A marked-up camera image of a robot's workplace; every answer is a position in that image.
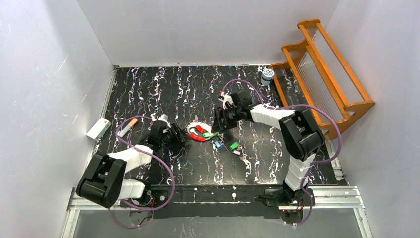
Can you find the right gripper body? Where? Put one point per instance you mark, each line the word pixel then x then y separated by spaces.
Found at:
pixel 224 116

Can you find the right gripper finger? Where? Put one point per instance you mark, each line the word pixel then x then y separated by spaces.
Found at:
pixel 216 124
pixel 228 119

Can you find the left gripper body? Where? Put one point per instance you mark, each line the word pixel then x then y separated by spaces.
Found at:
pixel 175 134

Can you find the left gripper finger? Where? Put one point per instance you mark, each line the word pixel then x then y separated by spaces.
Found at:
pixel 178 135
pixel 175 145

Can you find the keyring with coloured tags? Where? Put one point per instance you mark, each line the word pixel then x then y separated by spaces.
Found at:
pixel 202 132

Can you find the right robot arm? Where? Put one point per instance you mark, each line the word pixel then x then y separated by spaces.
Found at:
pixel 301 134

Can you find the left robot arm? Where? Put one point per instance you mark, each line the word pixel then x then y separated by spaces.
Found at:
pixel 103 181

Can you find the green tagged loose key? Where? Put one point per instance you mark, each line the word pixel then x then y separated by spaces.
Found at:
pixel 236 148

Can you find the orange white marker tube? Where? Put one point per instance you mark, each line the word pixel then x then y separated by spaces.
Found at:
pixel 128 128

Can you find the small white blue jar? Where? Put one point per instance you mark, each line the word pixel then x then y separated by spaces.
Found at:
pixel 267 76

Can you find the white cardboard box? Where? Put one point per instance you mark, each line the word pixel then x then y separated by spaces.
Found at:
pixel 98 129

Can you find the orange wooden rack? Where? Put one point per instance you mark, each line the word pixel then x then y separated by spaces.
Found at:
pixel 324 79

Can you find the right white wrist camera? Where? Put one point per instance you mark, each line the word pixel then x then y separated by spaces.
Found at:
pixel 226 100

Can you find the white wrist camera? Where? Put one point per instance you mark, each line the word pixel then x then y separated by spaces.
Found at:
pixel 164 118
pixel 226 100

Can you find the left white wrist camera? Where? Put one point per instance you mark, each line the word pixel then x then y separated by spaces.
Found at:
pixel 164 118

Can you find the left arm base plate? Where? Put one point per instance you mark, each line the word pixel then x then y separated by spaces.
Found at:
pixel 150 198

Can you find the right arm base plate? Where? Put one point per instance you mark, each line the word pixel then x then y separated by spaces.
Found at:
pixel 285 198

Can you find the aluminium rail frame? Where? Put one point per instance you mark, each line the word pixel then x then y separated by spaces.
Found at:
pixel 227 212

